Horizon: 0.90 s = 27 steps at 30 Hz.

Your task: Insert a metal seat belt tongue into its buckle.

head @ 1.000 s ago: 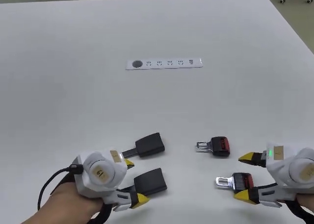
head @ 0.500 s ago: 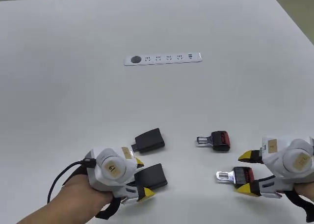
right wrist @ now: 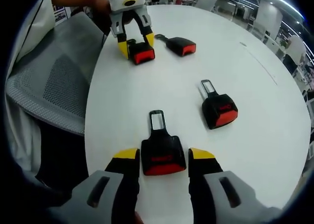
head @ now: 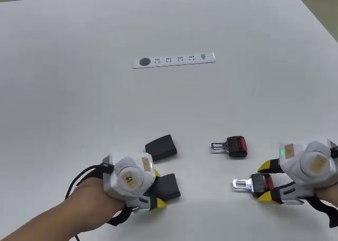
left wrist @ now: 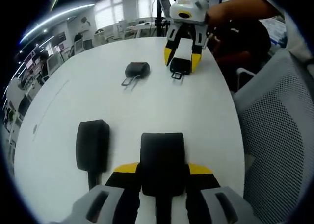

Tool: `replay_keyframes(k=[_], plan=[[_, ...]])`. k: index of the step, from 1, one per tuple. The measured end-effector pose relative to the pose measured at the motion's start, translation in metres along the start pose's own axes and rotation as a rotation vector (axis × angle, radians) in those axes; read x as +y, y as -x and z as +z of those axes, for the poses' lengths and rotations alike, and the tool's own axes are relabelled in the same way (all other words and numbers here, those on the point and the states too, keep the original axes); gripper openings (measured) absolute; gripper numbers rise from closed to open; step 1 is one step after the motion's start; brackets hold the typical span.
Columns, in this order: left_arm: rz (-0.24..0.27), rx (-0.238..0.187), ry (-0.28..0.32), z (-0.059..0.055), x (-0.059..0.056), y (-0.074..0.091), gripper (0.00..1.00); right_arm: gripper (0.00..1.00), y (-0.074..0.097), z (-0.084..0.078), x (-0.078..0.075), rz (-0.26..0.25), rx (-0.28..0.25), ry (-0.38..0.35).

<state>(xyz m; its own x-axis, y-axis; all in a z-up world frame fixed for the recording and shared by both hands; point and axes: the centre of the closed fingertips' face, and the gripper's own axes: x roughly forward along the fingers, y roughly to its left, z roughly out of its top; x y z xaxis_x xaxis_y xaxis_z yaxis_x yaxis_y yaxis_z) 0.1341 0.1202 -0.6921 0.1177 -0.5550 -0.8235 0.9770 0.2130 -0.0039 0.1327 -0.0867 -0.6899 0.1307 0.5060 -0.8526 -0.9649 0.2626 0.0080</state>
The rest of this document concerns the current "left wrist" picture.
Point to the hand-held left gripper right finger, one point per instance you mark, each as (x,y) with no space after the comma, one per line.
(208,197)

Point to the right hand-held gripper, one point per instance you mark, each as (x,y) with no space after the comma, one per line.
(189,9)

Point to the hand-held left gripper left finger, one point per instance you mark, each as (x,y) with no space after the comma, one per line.
(111,197)

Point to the person's right forearm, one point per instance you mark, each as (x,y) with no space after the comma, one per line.
(252,6)

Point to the black tripod stand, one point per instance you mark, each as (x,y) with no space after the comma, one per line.
(160,18)

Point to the white office desk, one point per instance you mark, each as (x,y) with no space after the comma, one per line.
(142,26)

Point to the grey mesh office chair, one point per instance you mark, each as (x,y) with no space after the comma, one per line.
(277,135)

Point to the white office chair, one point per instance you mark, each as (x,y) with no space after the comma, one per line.
(78,47)
(87,44)

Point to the person's body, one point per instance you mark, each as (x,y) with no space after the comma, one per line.
(300,37)

